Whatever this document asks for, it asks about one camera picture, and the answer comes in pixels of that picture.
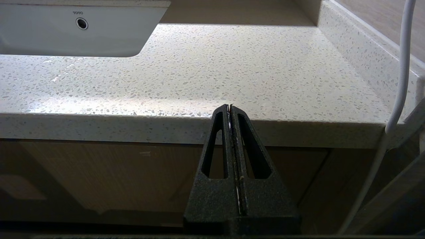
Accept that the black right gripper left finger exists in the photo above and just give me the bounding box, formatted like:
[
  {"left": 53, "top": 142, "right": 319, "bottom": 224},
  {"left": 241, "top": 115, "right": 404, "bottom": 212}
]
[{"left": 184, "top": 105, "right": 240, "bottom": 230}]

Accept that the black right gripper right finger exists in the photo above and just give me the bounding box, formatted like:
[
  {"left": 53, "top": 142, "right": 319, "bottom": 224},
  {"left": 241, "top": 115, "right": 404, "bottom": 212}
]
[{"left": 231, "top": 106, "right": 301, "bottom": 233}]

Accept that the wooden vanity cabinet front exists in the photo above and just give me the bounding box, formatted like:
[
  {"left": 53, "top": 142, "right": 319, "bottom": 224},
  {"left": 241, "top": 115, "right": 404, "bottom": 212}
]
[{"left": 0, "top": 139, "right": 425, "bottom": 234}]

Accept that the white sink basin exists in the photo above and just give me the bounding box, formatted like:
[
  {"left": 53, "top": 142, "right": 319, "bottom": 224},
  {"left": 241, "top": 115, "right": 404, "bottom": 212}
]
[{"left": 0, "top": 0, "right": 171, "bottom": 57}]

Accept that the white cable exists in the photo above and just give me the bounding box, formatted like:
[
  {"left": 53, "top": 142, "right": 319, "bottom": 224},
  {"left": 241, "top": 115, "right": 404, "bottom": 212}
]
[{"left": 337, "top": 0, "right": 417, "bottom": 234}]

